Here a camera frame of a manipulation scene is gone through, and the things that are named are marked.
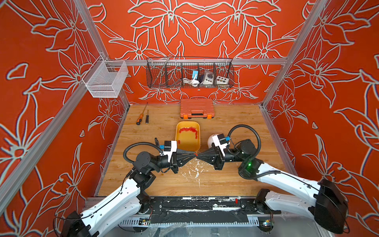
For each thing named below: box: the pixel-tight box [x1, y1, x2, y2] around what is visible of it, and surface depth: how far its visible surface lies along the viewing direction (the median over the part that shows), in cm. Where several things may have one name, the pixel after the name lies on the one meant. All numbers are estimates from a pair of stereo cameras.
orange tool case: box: [180, 97, 215, 119], surface depth 116 cm
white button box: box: [216, 75, 230, 85], surface depth 96 cm
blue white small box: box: [192, 70, 199, 80], surface depth 85 cm
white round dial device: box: [202, 71, 215, 85], surface depth 93 cm
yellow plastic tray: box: [175, 120, 201, 154], surface depth 102 cm
